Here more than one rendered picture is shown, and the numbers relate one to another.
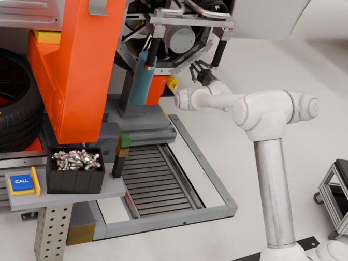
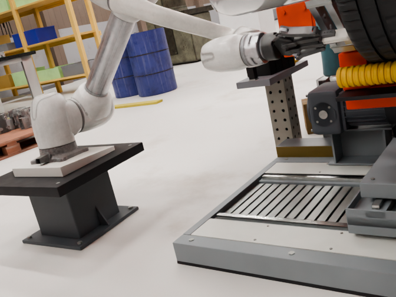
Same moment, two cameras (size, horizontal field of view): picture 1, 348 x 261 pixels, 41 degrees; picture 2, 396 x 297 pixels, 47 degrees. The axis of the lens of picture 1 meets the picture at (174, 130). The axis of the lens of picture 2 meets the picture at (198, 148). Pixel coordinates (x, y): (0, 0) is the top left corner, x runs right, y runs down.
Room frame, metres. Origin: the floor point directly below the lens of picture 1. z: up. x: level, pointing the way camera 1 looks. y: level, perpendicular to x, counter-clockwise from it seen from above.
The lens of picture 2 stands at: (3.23, -0.70, 0.75)
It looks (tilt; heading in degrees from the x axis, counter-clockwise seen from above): 15 degrees down; 164
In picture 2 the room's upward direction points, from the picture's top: 13 degrees counter-clockwise
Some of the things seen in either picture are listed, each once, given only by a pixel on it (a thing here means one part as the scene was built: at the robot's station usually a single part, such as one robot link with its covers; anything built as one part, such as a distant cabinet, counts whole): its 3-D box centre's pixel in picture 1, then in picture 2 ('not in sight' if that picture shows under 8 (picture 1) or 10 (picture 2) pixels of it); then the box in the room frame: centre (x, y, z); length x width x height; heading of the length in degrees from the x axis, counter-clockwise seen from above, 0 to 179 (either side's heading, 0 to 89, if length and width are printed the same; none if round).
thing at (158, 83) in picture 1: (147, 83); (374, 75); (2.11, 0.21, 0.48); 0.16 x 0.12 x 0.17; 35
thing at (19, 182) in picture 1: (21, 183); not in sight; (1.17, 0.47, 0.47); 0.07 x 0.07 x 0.02; 35
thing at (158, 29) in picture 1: (155, 27); not in sight; (1.81, 0.21, 0.93); 0.09 x 0.05 x 0.05; 35
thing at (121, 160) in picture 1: (120, 157); (249, 56); (1.38, 0.17, 0.55); 0.03 x 0.03 x 0.21; 35
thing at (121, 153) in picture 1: (122, 150); not in sight; (1.38, 0.17, 0.59); 0.04 x 0.04 x 0.04; 35
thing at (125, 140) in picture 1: (125, 140); not in sight; (1.38, 0.17, 0.64); 0.04 x 0.04 x 0.04; 35
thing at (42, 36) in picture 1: (50, 31); not in sight; (1.90, 0.69, 0.70); 0.14 x 0.14 x 0.05; 35
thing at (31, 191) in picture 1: (20, 186); not in sight; (1.17, 0.47, 0.45); 0.08 x 0.08 x 0.01; 35
